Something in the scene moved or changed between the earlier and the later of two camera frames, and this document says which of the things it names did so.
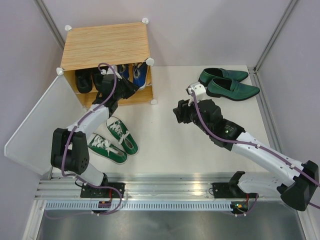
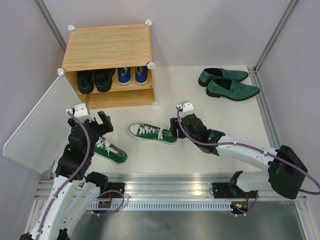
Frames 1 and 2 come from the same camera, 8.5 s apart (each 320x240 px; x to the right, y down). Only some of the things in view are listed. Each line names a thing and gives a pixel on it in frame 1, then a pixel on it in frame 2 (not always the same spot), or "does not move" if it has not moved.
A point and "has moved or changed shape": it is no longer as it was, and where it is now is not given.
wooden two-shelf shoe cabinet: (116, 45) does not move
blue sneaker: (140, 75) has moved or changed shape
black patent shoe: (84, 80) does not move
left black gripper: (131, 88) to (102, 130)
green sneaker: (119, 129) to (146, 132)
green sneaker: (100, 145) does not move
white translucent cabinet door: (59, 106) does not move
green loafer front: (230, 89) does not move
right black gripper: (183, 107) to (174, 125)
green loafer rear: (207, 74) does not move
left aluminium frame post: (50, 23) does not move
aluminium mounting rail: (138, 186) does not move
